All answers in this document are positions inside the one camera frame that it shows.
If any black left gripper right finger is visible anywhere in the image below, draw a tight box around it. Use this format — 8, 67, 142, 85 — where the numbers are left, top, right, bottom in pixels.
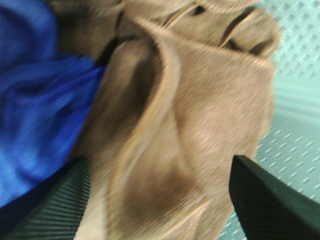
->
229, 155, 320, 240

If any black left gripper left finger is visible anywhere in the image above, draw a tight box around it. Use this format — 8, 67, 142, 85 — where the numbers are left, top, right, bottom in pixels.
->
0, 157, 91, 240

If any brown microfibre towel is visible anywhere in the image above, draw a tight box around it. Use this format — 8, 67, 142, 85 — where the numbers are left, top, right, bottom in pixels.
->
49, 0, 281, 240

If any grey perforated laundry basket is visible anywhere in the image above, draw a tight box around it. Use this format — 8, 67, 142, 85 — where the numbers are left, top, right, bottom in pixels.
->
221, 0, 320, 240

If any blue cloth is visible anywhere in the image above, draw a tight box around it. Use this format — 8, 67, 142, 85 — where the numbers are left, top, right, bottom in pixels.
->
0, 0, 105, 206

